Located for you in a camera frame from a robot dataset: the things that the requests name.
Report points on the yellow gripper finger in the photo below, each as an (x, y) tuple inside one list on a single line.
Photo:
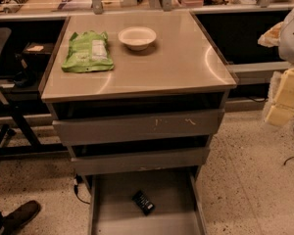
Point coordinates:
[(279, 108)]

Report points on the dark blue rxbar wrapper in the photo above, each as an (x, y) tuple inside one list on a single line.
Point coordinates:
[(140, 199)]

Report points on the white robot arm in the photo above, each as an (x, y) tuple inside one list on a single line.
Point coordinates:
[(282, 36)]

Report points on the grey drawer cabinet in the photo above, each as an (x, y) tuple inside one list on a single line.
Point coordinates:
[(179, 72)]

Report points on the grey open bottom drawer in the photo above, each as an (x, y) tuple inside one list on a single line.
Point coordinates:
[(177, 206)]

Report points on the grey top drawer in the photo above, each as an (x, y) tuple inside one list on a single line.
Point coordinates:
[(101, 130)]

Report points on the grey middle drawer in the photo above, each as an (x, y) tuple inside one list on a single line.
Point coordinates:
[(138, 161)]

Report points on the white paper bowl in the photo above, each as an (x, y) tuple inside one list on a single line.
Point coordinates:
[(137, 38)]

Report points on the green snack bag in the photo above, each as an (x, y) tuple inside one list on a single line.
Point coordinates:
[(88, 52)]

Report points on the black box with label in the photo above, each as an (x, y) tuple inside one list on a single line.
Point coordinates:
[(37, 55)]

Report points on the black shoe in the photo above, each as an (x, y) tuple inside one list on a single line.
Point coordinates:
[(20, 217)]

